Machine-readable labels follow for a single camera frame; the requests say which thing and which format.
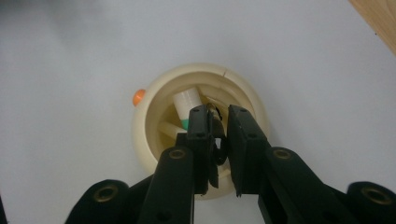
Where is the green and white glue stick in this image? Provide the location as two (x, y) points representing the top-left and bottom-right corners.
(172, 87), (204, 132)

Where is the white table sheet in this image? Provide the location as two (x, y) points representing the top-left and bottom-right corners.
(0, 0), (396, 224)

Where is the cream duck pen holder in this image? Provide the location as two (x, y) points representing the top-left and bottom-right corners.
(132, 63), (270, 200)

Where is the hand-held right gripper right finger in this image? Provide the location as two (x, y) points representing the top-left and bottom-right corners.
(226, 105), (273, 198)

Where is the black pen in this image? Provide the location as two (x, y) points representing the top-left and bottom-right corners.
(205, 102), (231, 167)

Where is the white pen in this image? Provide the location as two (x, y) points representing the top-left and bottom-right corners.
(158, 120), (188, 139)

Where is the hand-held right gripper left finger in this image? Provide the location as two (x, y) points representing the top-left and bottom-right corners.
(177, 105), (219, 196)

